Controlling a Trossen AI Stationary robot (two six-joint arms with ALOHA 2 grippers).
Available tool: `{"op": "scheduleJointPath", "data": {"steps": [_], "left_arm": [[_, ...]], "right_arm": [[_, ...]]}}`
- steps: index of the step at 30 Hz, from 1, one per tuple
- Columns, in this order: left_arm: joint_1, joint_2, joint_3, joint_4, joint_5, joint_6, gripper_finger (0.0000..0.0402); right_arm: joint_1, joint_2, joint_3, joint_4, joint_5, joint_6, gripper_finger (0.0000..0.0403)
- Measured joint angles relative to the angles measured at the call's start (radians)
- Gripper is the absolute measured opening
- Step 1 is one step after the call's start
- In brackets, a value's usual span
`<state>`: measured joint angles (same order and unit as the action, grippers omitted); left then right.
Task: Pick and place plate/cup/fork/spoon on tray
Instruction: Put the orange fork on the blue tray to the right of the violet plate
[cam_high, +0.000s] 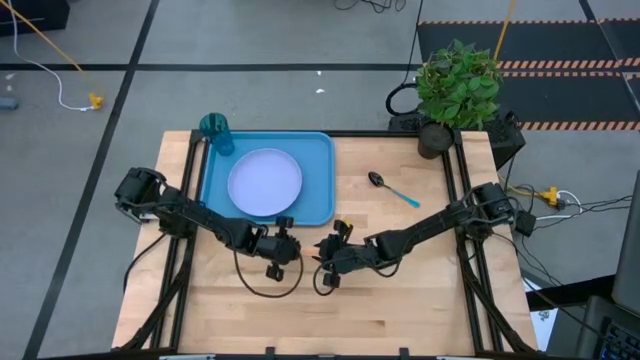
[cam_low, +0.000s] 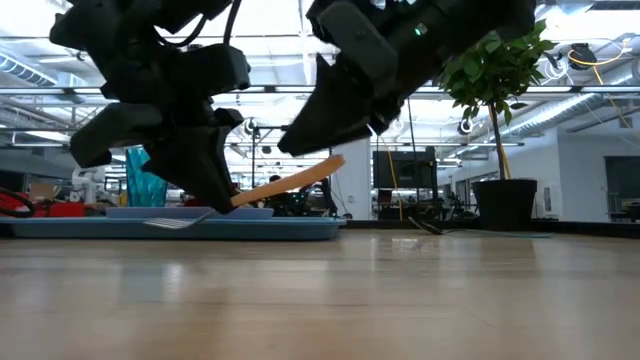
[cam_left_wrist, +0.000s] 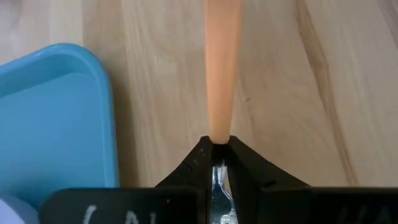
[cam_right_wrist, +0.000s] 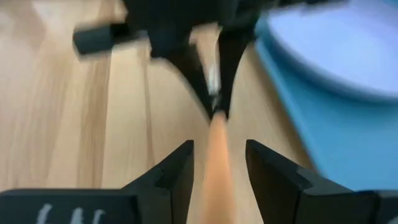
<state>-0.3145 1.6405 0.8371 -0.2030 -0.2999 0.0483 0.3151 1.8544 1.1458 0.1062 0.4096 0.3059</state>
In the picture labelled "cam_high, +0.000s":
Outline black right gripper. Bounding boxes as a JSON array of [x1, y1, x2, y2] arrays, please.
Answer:
[[310, 218, 377, 290]]

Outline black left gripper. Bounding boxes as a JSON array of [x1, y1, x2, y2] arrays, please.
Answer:
[[256, 215, 307, 283]]

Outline lilac round plate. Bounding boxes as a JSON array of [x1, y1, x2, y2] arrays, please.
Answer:
[[227, 147, 304, 218]]

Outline teal translucent plastic cup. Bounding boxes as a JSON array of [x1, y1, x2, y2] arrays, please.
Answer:
[[198, 112, 237, 158]]

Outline blue plastic tray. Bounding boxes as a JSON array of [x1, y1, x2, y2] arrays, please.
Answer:
[[198, 130, 337, 228]]

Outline black plant pot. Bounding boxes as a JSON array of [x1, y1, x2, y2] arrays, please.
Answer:
[[417, 122, 455, 160]]

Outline black power adapter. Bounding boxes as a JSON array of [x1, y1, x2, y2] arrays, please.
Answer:
[[514, 210, 538, 239]]

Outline green leafy plant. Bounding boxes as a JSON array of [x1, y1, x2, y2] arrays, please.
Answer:
[[415, 38, 503, 132]]

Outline white paper sheet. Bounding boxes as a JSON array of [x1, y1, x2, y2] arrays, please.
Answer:
[[522, 277, 557, 351]]

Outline black mat with striped edges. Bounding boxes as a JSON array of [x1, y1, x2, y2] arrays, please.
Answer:
[[494, 71, 640, 132], [417, 18, 640, 71]]

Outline black keyboard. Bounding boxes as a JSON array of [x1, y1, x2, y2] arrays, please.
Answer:
[[574, 294, 640, 360]]

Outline black floor box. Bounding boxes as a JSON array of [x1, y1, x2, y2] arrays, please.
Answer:
[[0, 0, 71, 37]]

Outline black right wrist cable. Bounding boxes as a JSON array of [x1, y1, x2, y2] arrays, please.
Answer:
[[311, 258, 402, 297]]

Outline teal-handled dark spoon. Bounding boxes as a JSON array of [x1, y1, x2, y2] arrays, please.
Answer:
[[367, 170, 422, 209]]

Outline black aluminium table frame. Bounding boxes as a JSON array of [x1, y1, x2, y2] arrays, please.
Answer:
[[112, 128, 539, 360]]

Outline black looped floor cable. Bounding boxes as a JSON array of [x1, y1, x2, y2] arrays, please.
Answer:
[[384, 0, 426, 118]]

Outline black arm base cable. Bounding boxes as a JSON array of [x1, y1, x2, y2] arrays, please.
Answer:
[[121, 231, 169, 297]]

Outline yellow power plug with cord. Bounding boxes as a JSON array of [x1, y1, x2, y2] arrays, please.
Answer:
[[504, 183, 560, 207]]

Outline black tangled floor cables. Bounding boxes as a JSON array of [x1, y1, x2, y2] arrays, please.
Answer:
[[333, 0, 407, 15]]

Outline yellow hanging power cord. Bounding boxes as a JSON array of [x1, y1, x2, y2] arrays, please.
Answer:
[[0, 0, 106, 112]]

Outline white power cable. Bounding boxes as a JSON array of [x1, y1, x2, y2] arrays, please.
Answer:
[[537, 189, 584, 222]]

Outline black power cable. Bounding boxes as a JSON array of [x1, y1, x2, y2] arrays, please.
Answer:
[[534, 194, 634, 222]]

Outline white floor cable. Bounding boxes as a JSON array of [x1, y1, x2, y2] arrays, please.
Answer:
[[7, 0, 96, 112]]

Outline yellow hanging strap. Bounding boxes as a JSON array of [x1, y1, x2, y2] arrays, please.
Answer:
[[493, 0, 519, 62]]

